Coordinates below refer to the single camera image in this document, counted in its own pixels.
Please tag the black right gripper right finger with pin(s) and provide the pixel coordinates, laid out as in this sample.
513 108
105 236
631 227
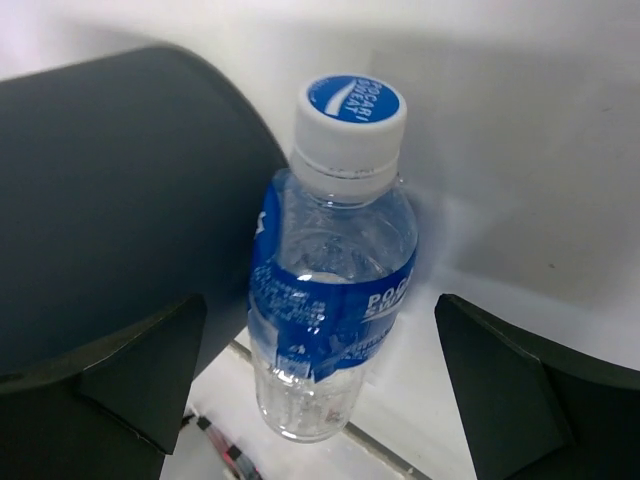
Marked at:
532 408

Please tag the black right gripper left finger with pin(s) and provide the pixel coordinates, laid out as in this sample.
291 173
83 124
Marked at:
110 409

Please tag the clear bottle blue label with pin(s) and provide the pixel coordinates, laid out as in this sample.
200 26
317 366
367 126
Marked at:
333 255

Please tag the dark grey garbage bin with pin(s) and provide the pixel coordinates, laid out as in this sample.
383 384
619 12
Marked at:
127 183

